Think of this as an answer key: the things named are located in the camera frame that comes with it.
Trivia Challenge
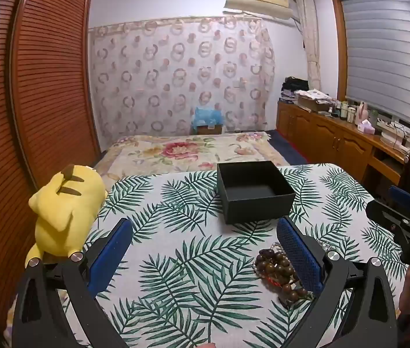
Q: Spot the ring pattern curtain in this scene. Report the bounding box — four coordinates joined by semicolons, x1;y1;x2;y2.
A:
88;16;276;146

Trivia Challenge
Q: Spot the cluster of cosmetic bottles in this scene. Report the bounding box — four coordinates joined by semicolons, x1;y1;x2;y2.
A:
334;99;358;123

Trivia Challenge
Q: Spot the cream window curtain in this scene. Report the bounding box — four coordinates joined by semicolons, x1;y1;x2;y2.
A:
295;0;322;92

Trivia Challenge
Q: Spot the leaf print cloth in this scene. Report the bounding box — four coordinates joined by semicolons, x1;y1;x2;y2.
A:
58;163;408;348

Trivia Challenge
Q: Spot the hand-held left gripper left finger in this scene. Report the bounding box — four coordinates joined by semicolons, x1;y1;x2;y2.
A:
12;218;135;348

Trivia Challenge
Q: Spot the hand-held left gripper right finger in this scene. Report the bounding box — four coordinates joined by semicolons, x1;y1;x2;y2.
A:
276;217;398;348

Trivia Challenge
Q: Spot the dark blue bedsheet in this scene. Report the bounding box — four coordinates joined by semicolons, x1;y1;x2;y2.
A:
266;128;311;166

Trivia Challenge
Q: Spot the wooden louvered wardrobe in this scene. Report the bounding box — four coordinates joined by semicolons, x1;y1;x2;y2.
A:
0;0;103;334

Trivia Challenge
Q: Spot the cardboard box with floral cloth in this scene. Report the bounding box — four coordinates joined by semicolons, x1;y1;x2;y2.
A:
295;89;336;114

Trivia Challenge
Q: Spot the blue plastic bag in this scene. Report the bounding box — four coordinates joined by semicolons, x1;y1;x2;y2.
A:
192;107;225;127

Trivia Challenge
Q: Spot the yellow plush toy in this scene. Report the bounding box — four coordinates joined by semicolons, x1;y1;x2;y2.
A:
25;164;108;267

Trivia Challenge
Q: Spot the wooden cabinet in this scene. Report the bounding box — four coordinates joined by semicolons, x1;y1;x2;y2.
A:
276;99;409;186

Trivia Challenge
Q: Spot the stack of books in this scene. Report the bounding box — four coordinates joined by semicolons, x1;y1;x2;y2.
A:
376;118;409;146

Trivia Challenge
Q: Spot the small wooden box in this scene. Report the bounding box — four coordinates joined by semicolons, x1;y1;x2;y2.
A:
197;123;223;135

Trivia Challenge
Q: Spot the brown wooden bead bracelet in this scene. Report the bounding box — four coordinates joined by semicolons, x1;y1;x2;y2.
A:
254;248;309;303

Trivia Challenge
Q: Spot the pile of dark clothes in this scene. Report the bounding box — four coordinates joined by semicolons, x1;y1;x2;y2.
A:
280;76;309;103

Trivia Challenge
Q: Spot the black box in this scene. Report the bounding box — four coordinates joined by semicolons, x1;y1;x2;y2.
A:
216;160;297;225

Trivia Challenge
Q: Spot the floral blanket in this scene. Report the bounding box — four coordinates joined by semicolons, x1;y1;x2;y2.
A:
92;131;292;189

